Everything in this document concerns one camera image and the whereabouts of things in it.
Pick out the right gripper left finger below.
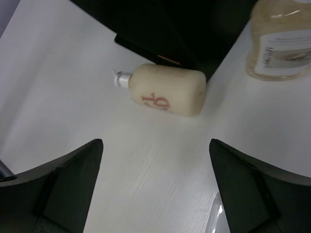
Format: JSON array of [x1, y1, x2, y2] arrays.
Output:
[[0, 139, 104, 233]]

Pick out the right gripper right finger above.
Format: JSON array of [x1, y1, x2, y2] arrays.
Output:
[[209, 139, 311, 233]]

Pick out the white bottle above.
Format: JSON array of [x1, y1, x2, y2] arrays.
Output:
[[205, 192, 230, 233]]

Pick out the cream pump lotion bottle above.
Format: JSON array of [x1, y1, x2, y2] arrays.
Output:
[[113, 64, 207, 117]]

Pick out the amber soap bottle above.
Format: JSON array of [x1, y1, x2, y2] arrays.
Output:
[[246, 0, 311, 81]]

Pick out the black canvas bag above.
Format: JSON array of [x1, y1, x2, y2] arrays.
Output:
[[75, 0, 256, 78]]

